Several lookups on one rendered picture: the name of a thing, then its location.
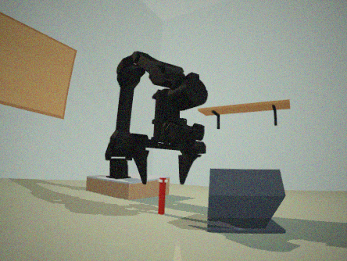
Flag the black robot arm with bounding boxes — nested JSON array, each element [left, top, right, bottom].
[[105, 51, 208, 180]]

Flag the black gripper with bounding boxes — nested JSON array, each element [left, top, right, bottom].
[[121, 112, 206, 184]]

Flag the red peg with white top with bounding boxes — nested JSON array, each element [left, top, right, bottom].
[[158, 178, 168, 214]]

